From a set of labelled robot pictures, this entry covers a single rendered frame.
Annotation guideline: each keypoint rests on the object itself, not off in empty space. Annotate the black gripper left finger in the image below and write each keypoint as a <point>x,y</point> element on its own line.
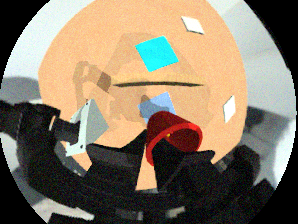
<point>127,158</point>

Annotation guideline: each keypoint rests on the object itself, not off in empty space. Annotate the brown rectangular block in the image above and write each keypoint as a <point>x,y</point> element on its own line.
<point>157,78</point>

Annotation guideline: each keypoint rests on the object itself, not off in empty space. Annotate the dark red cup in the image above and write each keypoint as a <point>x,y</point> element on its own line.
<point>186,136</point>

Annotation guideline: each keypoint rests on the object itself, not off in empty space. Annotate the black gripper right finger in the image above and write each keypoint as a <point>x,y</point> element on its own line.
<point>168,160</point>

